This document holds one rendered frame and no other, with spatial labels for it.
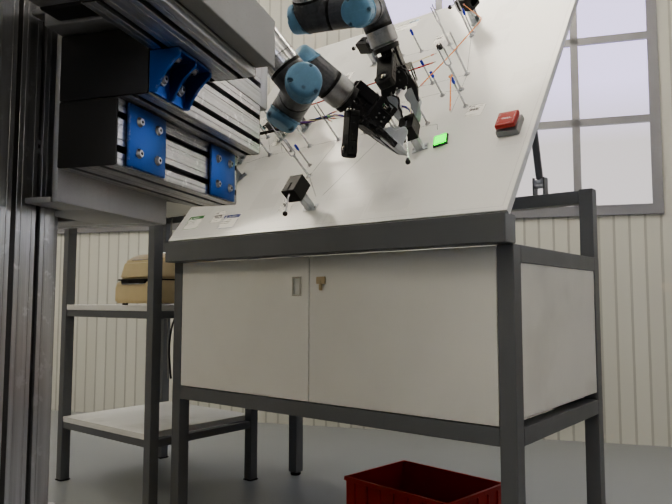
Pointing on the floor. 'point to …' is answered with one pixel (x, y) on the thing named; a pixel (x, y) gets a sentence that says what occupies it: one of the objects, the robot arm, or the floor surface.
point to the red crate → (419, 486)
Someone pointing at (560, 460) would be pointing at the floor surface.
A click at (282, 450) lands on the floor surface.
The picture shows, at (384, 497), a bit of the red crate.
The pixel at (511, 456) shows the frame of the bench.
